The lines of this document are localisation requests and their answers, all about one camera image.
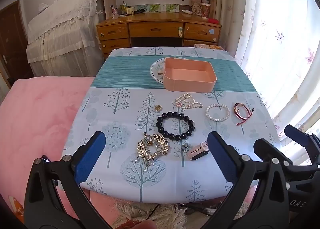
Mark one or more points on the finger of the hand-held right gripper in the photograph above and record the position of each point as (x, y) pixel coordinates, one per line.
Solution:
(265, 147)
(297, 132)

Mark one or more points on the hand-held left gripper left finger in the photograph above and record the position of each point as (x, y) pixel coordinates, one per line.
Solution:
(91, 156)

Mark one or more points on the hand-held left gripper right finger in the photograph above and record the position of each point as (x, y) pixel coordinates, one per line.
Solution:
(222, 159)

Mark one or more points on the pink plastic tray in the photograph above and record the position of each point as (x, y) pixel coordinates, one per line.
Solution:
(190, 85)

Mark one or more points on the pink white smart watch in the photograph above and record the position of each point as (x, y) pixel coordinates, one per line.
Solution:
(197, 152)

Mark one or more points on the silver flower charm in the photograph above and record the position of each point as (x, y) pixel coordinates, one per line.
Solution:
(185, 148)

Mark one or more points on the gold pearl hair ornament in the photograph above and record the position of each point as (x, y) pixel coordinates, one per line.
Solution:
(152, 146)

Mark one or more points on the pink blanket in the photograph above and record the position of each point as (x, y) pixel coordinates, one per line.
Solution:
(37, 119)

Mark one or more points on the gold round pendant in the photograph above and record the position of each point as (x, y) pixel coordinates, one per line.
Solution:
(158, 107)

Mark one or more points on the beige shaggy rug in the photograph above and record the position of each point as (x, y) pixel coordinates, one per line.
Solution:
(150, 216)

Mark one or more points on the orange printed pillow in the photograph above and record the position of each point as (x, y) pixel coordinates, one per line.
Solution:
(16, 209)

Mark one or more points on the white floral curtain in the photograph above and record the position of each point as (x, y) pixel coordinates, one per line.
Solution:
(275, 31)

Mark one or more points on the orange food picture box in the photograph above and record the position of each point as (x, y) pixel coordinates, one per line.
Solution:
(208, 47)

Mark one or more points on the lace-covered piano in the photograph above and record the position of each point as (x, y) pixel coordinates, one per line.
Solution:
(62, 39)

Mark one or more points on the red small box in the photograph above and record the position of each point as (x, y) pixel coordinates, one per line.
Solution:
(213, 21)

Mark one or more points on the brown wooden door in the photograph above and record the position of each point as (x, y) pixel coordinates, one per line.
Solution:
(12, 44)

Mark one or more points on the wooden desk with drawers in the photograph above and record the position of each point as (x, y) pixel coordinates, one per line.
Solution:
(155, 30)

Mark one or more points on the pink perfume bottle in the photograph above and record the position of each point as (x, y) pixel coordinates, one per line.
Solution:
(114, 14)

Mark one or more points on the red white tall cup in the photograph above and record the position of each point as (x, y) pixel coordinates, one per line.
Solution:
(205, 10)

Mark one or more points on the yellow pen holder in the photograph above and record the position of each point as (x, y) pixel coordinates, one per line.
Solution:
(128, 10)

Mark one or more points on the white tube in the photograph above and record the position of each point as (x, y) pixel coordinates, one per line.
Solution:
(187, 11)

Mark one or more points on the black flashlight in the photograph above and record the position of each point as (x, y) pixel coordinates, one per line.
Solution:
(138, 11)

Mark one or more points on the brown patterned bag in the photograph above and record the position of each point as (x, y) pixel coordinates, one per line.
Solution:
(197, 6)

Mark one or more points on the green picture card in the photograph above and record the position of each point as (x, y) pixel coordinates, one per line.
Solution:
(154, 7)
(172, 7)

